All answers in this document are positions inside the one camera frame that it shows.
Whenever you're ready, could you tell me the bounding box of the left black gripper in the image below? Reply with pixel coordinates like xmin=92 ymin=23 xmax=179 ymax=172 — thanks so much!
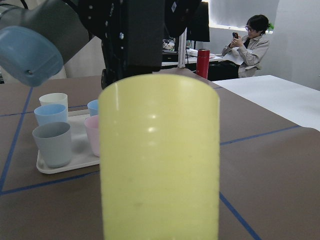
xmin=77 ymin=0 xmax=200 ymax=88

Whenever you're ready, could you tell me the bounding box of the light blue cup front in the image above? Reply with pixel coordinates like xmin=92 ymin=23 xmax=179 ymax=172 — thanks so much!
xmin=87 ymin=99 xmax=99 ymax=117

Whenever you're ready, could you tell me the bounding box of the light blue cup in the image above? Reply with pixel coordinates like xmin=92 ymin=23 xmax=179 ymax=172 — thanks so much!
xmin=87 ymin=99 xmax=99 ymax=117
xmin=33 ymin=104 xmax=68 ymax=126

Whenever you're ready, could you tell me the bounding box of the yellow plastic cup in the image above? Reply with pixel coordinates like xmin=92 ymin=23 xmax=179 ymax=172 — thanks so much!
xmin=98 ymin=74 xmax=220 ymax=240

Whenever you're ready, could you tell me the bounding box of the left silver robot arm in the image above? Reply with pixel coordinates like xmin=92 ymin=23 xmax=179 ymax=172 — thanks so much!
xmin=0 ymin=0 xmax=200 ymax=88

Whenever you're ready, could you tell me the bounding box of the cream plastic cup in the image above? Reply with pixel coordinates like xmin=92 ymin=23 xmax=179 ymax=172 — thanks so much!
xmin=39 ymin=92 xmax=68 ymax=109

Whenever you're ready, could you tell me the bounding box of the pink plastic cup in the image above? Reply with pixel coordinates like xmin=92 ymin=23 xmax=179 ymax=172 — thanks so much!
xmin=84 ymin=115 xmax=100 ymax=157

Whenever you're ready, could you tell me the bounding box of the light blue cup rear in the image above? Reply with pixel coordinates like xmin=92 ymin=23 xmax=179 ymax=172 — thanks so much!
xmin=33 ymin=104 xmax=68 ymax=126

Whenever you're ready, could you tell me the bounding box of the grey plastic cup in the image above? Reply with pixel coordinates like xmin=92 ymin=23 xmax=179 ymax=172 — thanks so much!
xmin=32 ymin=122 xmax=72 ymax=168

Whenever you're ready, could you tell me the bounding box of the red water bottle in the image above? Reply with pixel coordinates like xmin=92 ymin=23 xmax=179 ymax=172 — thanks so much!
xmin=196 ymin=49 xmax=210 ymax=79

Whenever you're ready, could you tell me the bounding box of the person in beige jacket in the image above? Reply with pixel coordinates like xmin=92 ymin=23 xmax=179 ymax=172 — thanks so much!
xmin=221 ymin=14 xmax=270 ymax=80

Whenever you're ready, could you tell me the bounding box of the white serving tray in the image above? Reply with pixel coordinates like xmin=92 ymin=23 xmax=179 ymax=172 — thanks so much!
xmin=36 ymin=109 xmax=100 ymax=175

